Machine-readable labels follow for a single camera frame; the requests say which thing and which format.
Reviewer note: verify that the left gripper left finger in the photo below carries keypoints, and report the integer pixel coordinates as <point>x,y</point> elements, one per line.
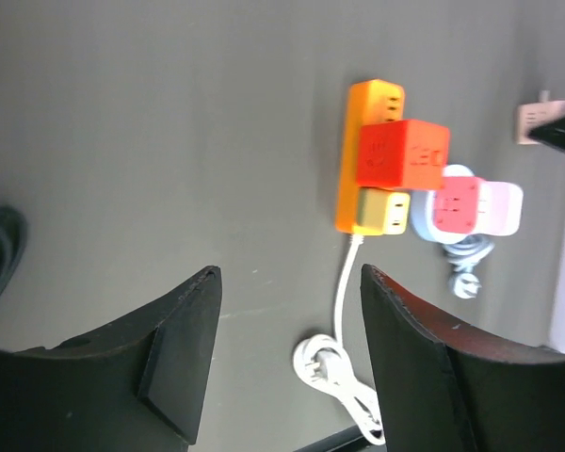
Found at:
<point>137,383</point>

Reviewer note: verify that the pink cube adapter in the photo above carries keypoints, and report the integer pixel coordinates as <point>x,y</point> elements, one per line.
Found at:
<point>530,116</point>

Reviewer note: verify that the pink square adapter plug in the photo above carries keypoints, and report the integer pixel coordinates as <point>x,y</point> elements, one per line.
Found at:
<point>456,204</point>

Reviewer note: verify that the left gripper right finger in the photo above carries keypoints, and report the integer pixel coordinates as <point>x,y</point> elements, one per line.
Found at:
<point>446,385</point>

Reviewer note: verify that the blue round power socket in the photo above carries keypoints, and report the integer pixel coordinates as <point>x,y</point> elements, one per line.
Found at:
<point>421,212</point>

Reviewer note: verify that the orange power strip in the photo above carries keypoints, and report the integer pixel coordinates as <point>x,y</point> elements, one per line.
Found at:
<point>369,102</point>

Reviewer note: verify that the yellow cube charger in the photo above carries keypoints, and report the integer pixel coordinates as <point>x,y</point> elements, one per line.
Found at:
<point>382,212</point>

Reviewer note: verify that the white usb charger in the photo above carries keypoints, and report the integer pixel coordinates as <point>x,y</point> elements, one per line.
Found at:
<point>499,208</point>

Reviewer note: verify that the red plug adapter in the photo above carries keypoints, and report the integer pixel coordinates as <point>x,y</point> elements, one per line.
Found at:
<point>408,154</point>

